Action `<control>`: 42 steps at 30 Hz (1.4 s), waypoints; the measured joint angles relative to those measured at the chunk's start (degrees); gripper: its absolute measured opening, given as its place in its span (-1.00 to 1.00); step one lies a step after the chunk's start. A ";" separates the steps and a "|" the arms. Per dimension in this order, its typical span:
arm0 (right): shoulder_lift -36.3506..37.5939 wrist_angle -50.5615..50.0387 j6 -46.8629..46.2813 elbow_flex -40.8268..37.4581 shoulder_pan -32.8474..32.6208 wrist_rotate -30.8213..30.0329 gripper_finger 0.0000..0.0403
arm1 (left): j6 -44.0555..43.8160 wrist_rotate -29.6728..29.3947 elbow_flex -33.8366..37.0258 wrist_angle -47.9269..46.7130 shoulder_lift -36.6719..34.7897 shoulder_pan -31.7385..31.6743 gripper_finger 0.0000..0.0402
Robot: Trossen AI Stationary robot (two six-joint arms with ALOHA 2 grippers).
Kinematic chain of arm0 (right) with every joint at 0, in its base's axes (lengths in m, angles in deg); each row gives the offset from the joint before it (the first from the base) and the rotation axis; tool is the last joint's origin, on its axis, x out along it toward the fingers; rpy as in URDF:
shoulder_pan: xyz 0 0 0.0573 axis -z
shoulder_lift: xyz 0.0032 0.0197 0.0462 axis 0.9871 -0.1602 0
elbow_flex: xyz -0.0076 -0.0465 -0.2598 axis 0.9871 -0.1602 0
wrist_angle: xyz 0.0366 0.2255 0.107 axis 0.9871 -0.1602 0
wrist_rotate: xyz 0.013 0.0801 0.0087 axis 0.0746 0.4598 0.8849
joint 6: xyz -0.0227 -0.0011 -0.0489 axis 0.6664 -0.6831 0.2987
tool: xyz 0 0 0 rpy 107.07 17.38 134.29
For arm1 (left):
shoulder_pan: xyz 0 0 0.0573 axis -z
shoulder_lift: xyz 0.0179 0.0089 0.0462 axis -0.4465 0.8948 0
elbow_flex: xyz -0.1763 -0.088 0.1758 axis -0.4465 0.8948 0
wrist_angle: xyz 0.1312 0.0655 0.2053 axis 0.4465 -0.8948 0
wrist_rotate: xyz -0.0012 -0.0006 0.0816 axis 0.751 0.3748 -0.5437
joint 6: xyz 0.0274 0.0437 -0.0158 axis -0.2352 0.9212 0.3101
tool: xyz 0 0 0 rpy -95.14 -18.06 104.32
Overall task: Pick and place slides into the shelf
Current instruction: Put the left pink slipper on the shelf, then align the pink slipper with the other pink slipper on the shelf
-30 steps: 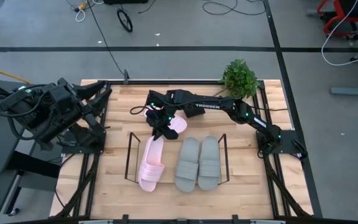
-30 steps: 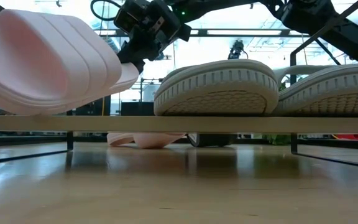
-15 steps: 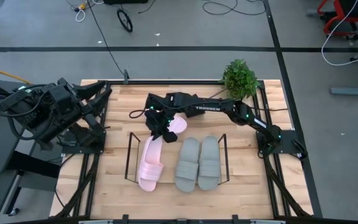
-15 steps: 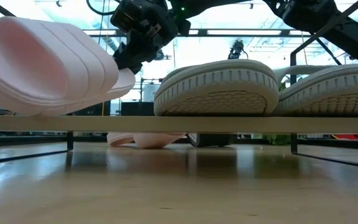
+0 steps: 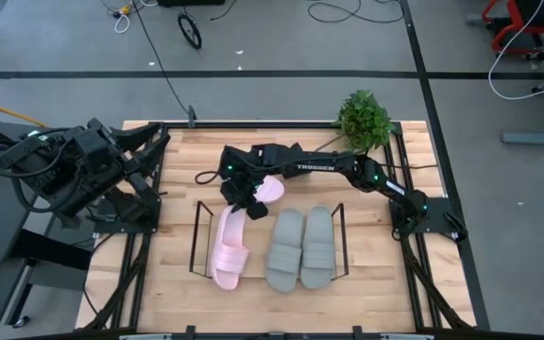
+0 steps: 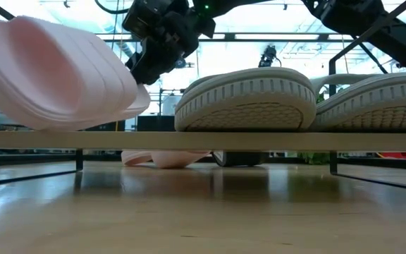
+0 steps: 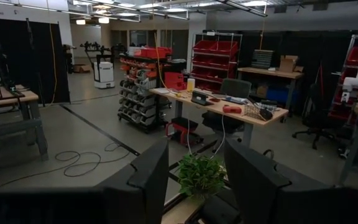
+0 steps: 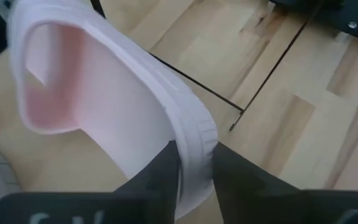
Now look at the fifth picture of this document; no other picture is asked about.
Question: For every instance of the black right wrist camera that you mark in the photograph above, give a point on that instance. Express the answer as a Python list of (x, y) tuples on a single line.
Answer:
[(258, 211)]

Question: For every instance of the light grey bracket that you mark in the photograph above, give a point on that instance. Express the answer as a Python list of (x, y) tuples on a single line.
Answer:
[(409, 337), (144, 337)]

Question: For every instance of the pink slide sandal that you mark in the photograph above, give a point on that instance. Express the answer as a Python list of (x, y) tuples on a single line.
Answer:
[(272, 189), (229, 260)]

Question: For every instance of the grey desk foot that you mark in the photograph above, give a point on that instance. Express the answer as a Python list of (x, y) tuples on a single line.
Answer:
[(536, 138)]

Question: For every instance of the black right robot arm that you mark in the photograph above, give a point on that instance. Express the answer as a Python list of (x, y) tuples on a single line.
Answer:
[(319, 166)]

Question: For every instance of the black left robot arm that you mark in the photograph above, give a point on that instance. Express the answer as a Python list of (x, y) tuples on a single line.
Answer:
[(40, 175)]

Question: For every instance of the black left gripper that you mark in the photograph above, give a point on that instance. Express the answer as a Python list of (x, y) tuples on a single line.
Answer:
[(111, 156)]

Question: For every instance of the mint green stapler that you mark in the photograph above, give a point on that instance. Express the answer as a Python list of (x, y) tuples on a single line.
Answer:
[(34, 134)]

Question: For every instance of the black box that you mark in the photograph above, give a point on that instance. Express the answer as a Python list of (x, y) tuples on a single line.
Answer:
[(192, 2)]

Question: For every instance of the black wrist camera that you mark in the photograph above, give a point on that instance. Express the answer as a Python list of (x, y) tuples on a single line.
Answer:
[(258, 211), (88, 141)]

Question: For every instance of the green artificial plant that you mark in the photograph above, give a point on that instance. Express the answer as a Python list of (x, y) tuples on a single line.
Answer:
[(364, 120)]

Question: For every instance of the black aluminium table frame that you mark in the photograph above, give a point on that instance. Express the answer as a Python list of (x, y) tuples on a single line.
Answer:
[(314, 125)]

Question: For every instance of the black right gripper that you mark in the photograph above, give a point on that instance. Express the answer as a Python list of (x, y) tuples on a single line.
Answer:
[(236, 193)]

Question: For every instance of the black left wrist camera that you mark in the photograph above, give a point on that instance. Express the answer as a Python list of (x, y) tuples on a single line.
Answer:
[(88, 141)]

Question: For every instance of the grey slide sandal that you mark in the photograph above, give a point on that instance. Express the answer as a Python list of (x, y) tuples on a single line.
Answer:
[(317, 250), (283, 255)]

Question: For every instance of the red and black cart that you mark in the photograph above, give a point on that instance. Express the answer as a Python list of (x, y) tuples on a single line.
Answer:
[(536, 14)]

